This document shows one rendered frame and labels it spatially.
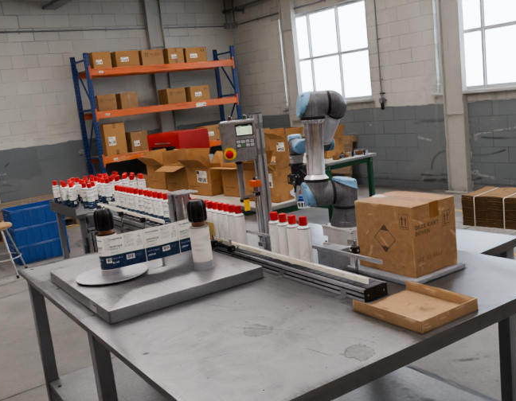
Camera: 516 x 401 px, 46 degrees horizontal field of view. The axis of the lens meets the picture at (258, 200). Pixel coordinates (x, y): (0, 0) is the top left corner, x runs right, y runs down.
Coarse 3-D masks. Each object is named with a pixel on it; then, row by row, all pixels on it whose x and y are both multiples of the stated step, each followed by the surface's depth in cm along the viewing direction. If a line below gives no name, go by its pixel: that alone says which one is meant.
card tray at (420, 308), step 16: (416, 288) 213; (432, 288) 207; (368, 304) 197; (384, 304) 205; (400, 304) 204; (416, 304) 202; (432, 304) 200; (448, 304) 199; (464, 304) 189; (384, 320) 192; (400, 320) 186; (416, 320) 180; (432, 320) 181; (448, 320) 185
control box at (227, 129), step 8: (240, 120) 280; (248, 120) 279; (224, 128) 280; (232, 128) 279; (224, 136) 280; (232, 136) 280; (240, 136) 280; (248, 136) 280; (224, 144) 281; (232, 144) 281; (224, 152) 281; (240, 152) 281; (248, 152) 281; (256, 152) 281; (224, 160) 283; (232, 160) 282; (240, 160) 283; (248, 160) 283
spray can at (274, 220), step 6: (270, 216) 257; (276, 216) 256; (270, 222) 257; (276, 222) 256; (270, 228) 257; (276, 228) 256; (270, 234) 258; (276, 234) 256; (276, 240) 257; (276, 246) 257; (276, 252) 258
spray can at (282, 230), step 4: (280, 216) 250; (284, 216) 250; (280, 220) 251; (284, 220) 250; (280, 224) 250; (284, 224) 250; (280, 228) 250; (284, 228) 250; (280, 232) 251; (284, 232) 250; (280, 236) 251; (284, 236) 250; (280, 240) 252; (284, 240) 251; (280, 244) 252; (284, 244) 251; (280, 248) 253; (284, 248) 251; (280, 252) 253; (284, 252) 252; (288, 252) 252; (288, 256) 252
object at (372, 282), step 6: (222, 246) 293; (246, 252) 276; (252, 252) 275; (264, 258) 263; (270, 258) 262; (282, 264) 251; (288, 264) 249; (306, 270) 239; (312, 270) 238; (324, 276) 229; (330, 276) 227; (336, 276) 227; (348, 282) 218; (354, 282) 217; (360, 282) 216; (372, 282) 215; (378, 282) 214; (366, 288) 210
